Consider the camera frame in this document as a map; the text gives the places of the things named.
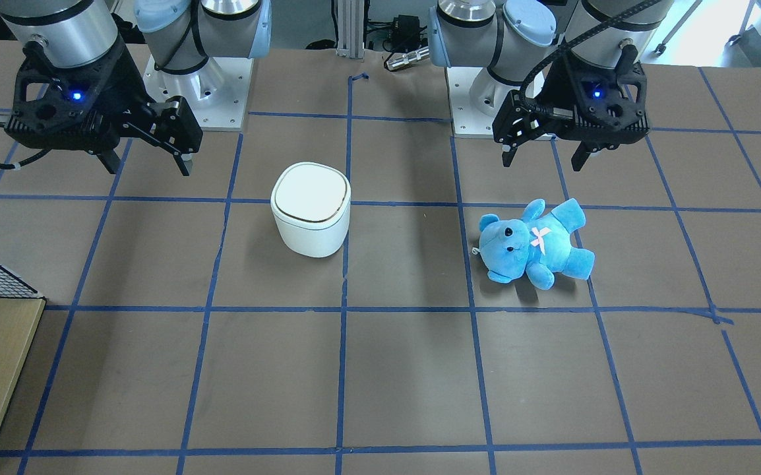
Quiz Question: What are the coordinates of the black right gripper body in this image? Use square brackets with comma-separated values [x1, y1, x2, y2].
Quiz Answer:
[5, 43, 203, 154]

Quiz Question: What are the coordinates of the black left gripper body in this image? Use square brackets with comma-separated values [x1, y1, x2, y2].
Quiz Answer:
[492, 50, 651, 148]

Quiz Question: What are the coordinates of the white trash can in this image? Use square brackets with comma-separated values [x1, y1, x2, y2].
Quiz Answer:
[271, 162, 351, 258]

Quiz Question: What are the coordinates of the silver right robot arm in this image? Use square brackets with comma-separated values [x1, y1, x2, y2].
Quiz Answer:
[0, 1, 272, 175]

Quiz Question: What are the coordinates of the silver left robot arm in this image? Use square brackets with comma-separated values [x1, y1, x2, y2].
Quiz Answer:
[427, 1, 672, 171]

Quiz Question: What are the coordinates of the blue teddy bear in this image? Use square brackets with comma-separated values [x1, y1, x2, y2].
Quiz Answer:
[472, 198, 595, 290]

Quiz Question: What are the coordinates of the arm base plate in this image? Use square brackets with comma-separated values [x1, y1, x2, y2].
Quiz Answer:
[143, 57, 256, 132]
[446, 67, 513, 139]

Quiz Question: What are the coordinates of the aluminium frame post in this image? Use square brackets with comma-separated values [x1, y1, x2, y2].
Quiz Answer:
[334, 0, 367, 62]

